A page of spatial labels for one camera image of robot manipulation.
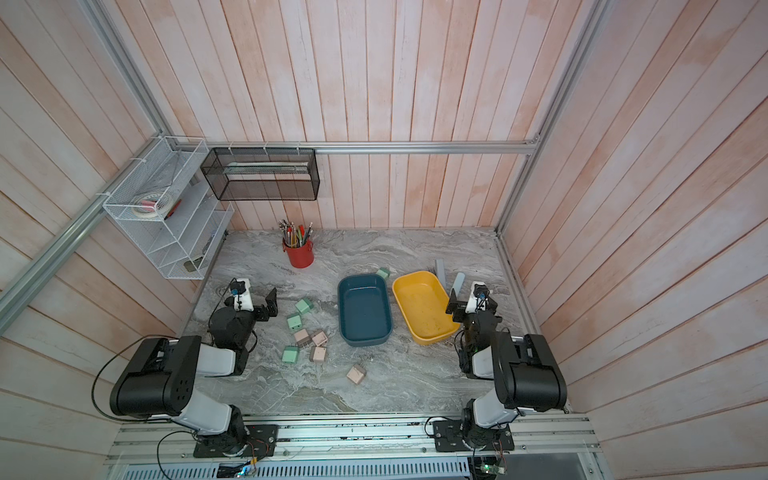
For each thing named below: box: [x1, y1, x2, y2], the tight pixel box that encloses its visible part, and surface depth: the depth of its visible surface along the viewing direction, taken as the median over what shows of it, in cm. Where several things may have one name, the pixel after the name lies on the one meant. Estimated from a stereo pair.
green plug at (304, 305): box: [295, 297, 314, 314], surface depth 98 cm
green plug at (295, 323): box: [287, 315, 303, 331], surface depth 95 cm
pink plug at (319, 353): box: [313, 346, 326, 361], surface depth 87 cm
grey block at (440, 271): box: [435, 259, 447, 290], surface depth 100 cm
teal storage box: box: [337, 274, 393, 347], surface depth 99 cm
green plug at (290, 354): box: [282, 345, 299, 364], surface depth 88 cm
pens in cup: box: [278, 219, 314, 248], surface depth 101 cm
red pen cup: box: [282, 237, 314, 268], surface depth 107 cm
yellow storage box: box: [392, 270, 461, 345], surface depth 100 cm
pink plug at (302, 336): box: [294, 328, 309, 343], surface depth 91 cm
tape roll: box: [132, 192, 173, 219], surface depth 75 cm
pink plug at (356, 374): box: [346, 364, 366, 385], surface depth 84 cm
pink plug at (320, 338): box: [312, 331, 328, 347], surface depth 90 cm
